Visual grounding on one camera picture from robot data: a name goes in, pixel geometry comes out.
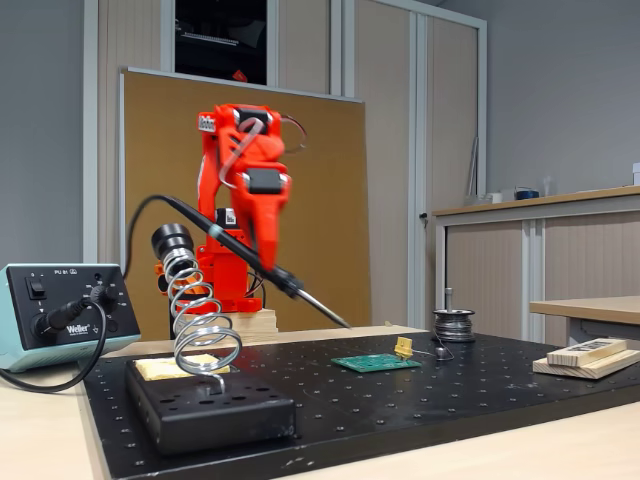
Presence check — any black soldering iron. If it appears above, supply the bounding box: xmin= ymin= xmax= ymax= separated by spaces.
xmin=169 ymin=195 xmax=353 ymax=331

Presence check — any wooden plank stack under arm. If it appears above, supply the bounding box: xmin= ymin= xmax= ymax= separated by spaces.
xmin=174 ymin=308 xmax=279 ymax=346

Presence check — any orange plastic clamp part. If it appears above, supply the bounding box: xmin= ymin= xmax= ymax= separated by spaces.
xmin=153 ymin=262 xmax=174 ymax=297

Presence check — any green circuit board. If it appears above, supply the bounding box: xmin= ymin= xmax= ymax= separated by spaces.
xmin=330 ymin=353 xmax=423 ymax=374

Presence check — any black soldering stand base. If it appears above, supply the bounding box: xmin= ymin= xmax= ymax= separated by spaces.
xmin=124 ymin=357 xmax=296 ymax=456

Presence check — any teal Weller soldering station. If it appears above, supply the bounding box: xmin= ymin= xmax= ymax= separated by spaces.
xmin=0 ymin=263 xmax=142 ymax=374

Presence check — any metal spiral iron holder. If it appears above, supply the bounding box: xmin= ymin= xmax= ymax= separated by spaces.
xmin=151 ymin=222 xmax=244 ymax=396

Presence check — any yellow cleaning sponge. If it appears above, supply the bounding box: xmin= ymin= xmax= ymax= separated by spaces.
xmin=135 ymin=352 xmax=232 ymax=382

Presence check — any tall beige roller cabinet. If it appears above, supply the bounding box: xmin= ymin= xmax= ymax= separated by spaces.
xmin=83 ymin=0 xmax=489 ymax=331

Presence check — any black perforated breadboard plate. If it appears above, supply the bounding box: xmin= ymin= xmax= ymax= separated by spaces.
xmin=82 ymin=330 xmax=640 ymax=480

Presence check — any low beige sideboard cabinet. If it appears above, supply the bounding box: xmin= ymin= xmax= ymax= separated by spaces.
xmin=432 ymin=185 xmax=640 ymax=346

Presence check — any light wood desk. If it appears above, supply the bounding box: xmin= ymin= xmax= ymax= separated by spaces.
xmin=529 ymin=295 xmax=640 ymax=349

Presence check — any wooden plank with Kapla print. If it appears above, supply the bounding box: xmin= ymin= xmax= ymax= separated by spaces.
xmin=546 ymin=337 xmax=629 ymax=366

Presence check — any wooden blocks stack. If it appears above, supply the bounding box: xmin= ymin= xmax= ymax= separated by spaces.
xmin=532 ymin=348 xmax=640 ymax=381

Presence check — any white sleeved servo cable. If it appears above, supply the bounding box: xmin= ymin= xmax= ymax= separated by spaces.
xmin=218 ymin=117 xmax=265 ymax=190

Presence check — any red black servo wire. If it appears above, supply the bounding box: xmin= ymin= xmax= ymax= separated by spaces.
xmin=279 ymin=114 xmax=310 ymax=152

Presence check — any loose solder wire strand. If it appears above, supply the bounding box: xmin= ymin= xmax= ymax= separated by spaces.
xmin=412 ymin=339 xmax=455 ymax=362

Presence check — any solder wire spool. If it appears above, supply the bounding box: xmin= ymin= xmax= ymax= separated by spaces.
xmin=432 ymin=308 xmax=477 ymax=344

